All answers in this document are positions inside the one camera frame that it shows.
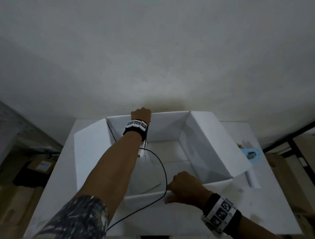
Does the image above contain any person's right hand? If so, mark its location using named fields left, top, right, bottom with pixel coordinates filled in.
left=164, top=171, right=213, bottom=209

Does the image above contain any person's left hand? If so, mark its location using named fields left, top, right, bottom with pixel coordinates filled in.
left=130, top=107, right=152, bottom=124

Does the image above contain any white cardboard box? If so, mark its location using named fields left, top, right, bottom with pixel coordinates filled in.
left=74, top=111, right=253, bottom=215

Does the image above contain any person's right forearm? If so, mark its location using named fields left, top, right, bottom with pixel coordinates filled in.
left=230, top=215, right=282, bottom=239

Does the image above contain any person's left forearm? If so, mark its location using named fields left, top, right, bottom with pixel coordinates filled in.
left=73, top=131, right=144, bottom=223

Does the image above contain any black wristband with marker tiles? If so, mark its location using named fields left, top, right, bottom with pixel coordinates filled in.
left=201, top=193, right=242, bottom=238
left=122, top=119, right=149, bottom=142

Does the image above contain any white paper roll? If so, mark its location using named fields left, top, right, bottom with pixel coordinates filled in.
left=245, top=170, right=261, bottom=189

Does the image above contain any blue tape dispenser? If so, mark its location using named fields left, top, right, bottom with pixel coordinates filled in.
left=237, top=141, right=261, bottom=163

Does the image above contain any patterned dark sleeve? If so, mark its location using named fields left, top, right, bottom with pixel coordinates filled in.
left=34, top=196, right=110, bottom=239

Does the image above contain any large tan cardboard box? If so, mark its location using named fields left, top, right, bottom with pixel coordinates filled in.
left=266, top=153, right=315, bottom=217

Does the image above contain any brown cardboard box with label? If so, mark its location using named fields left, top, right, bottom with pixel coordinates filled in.
left=13, top=154, right=57, bottom=188

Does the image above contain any plain brown cardboard box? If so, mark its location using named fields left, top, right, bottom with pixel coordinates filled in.
left=0, top=184, right=43, bottom=239

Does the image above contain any black cable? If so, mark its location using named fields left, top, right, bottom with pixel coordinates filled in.
left=106, top=147, right=168, bottom=232

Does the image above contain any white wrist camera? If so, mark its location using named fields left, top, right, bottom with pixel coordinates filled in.
left=137, top=139, right=148, bottom=159

